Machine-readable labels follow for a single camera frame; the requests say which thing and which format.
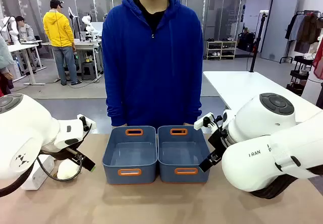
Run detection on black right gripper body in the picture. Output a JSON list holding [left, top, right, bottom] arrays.
[[207, 129, 230, 159]]

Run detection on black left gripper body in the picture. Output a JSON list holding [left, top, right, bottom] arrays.
[[40, 146, 84, 162]]

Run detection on white smiling plush toy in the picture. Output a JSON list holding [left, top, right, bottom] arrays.
[[56, 157, 79, 181]]

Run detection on white side table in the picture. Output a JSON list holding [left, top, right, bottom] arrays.
[[202, 70, 323, 115]]

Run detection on grey step stool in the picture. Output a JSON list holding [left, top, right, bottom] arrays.
[[80, 62, 97, 81]]

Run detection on white shoe rack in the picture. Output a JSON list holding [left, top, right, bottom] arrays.
[[206, 40, 238, 61]]

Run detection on person in blue hoodie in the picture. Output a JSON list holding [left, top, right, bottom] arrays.
[[101, 0, 204, 128]]

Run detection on black bags pile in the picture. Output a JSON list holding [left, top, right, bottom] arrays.
[[238, 31, 256, 52]]

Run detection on black trolley cart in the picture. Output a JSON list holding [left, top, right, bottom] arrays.
[[286, 55, 315, 96]]

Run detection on black tripod stand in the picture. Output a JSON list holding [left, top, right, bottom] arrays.
[[248, 11, 268, 73]]

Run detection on bystander in grey sleeve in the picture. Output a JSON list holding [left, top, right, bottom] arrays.
[[0, 35, 15, 96]]

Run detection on white workshop desk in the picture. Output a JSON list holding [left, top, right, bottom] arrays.
[[7, 40, 47, 86], [41, 40, 103, 81]]

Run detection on person in yellow hoodie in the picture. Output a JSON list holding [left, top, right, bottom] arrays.
[[42, 0, 83, 86]]

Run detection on seated person grey top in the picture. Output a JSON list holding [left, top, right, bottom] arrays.
[[15, 16, 36, 42]]

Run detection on clothes rack with coats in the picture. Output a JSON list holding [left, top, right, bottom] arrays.
[[279, 10, 323, 65]]

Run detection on blue basket orange handles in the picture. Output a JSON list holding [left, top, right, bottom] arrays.
[[157, 125, 210, 184], [102, 125, 159, 185]]

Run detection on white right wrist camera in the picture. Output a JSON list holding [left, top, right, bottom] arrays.
[[193, 112, 215, 131]]

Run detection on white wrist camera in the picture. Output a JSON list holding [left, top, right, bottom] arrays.
[[76, 114, 97, 132], [193, 112, 215, 131]]

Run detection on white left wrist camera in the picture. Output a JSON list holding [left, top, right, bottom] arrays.
[[76, 114, 97, 132]]

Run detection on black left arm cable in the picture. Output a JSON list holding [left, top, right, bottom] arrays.
[[0, 155, 84, 198]]

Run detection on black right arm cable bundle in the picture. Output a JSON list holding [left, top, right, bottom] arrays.
[[250, 166, 323, 200]]

